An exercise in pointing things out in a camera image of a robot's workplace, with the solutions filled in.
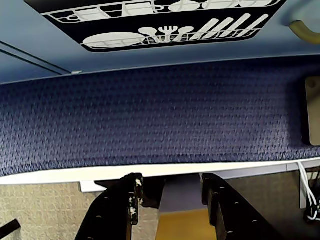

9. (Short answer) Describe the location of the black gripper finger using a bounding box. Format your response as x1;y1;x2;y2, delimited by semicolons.
201;172;276;240
81;172;144;240

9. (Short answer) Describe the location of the yellow flat board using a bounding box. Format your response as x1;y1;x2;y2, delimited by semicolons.
157;209;216;240

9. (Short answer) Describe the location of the blue textured carpet mat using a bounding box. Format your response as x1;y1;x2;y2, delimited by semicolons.
0;58;320;177

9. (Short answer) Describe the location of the black flat bar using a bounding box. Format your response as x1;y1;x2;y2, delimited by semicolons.
0;219;21;237

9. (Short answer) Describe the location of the beige flat board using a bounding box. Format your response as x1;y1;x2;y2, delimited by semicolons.
304;76;320;146

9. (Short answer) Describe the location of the blue dishwasher door with decal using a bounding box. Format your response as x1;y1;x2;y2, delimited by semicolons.
0;0;320;76

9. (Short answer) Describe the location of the blue toy play kitchen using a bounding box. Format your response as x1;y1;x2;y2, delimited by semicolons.
0;0;320;87

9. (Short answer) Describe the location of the white cable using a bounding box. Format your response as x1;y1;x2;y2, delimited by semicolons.
297;161;320;222

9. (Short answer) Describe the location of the gold oven door handle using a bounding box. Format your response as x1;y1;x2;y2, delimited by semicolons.
289;21;320;46

